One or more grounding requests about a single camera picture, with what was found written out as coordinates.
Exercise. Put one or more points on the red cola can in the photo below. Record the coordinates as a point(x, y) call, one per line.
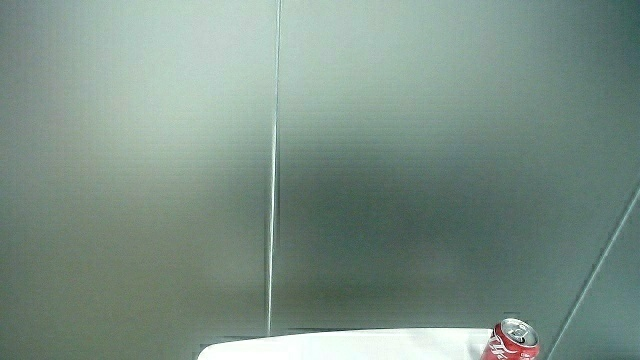
point(507, 346)

